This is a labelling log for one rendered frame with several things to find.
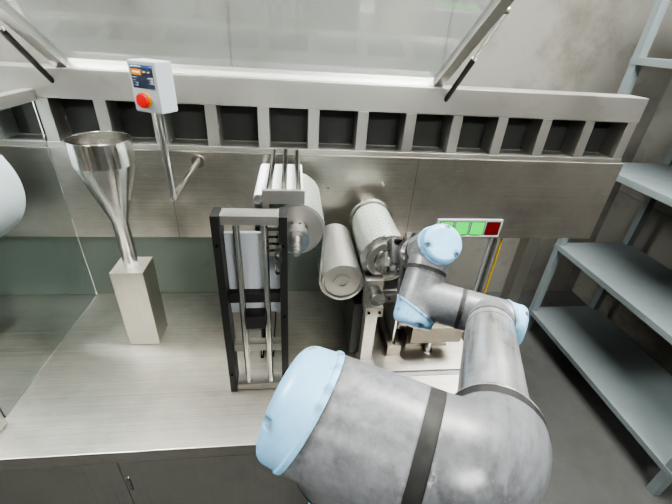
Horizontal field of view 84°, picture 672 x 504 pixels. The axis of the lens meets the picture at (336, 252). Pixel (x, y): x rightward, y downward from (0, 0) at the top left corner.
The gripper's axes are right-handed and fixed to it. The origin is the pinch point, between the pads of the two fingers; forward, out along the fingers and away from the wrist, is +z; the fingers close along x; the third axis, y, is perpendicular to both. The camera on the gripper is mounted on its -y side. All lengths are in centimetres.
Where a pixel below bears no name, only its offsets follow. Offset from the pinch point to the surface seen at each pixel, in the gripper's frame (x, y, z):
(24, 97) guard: 97, 48, 2
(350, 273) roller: 10.5, 0.7, 5.1
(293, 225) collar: 26.4, 11.4, -7.4
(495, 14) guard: -17, 54, -30
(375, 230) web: 3.4, 12.6, 3.2
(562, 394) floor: -134, -61, 118
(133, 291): 72, -3, 16
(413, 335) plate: -9.9, -17.4, 14.8
